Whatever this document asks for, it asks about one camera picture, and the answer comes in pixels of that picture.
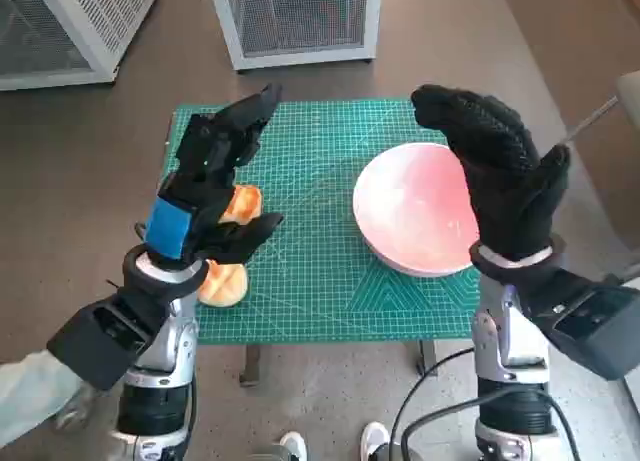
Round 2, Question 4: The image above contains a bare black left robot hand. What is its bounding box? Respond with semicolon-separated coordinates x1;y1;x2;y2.
133;83;286;272

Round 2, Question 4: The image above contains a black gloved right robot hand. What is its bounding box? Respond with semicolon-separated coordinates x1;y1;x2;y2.
409;84;572;263

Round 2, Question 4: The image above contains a long braided bread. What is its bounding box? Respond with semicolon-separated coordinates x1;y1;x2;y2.
219;184;264;226

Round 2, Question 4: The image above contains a pink bowl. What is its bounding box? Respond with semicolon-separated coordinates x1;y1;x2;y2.
352;142;482;278

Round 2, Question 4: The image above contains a round scored bread bun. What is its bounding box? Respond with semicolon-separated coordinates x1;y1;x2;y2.
197;260;250;308

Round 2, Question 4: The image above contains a green cutting mat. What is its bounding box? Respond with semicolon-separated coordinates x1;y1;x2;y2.
167;96;484;343

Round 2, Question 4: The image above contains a beige chair with metal legs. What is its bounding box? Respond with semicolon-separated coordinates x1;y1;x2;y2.
563;69;640;288

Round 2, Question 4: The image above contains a narrow white mesh cabinet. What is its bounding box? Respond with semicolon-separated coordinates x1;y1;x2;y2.
207;0;377;72

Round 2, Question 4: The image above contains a black table leg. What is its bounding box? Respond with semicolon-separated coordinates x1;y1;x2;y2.
414;339;439;377
238;344;261;388

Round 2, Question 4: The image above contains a wide white mesh cabinet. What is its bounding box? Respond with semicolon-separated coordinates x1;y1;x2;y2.
0;0;160;91

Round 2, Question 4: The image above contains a person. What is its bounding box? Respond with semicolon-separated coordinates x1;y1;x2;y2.
0;350;101;437

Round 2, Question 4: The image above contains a white shoe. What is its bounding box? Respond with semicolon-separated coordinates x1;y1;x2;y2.
359;421;391;461
278;430;309;461

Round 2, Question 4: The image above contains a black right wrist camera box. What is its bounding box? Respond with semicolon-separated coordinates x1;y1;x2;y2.
524;270;640;382

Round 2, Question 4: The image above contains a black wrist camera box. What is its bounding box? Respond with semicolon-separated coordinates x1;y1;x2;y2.
46;293;167;392
524;270;640;382

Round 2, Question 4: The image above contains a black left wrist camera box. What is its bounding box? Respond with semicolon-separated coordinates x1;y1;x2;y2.
46;293;167;392

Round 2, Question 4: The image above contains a black cable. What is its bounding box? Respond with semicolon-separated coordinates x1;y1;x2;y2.
399;385;581;461
388;348;475;461

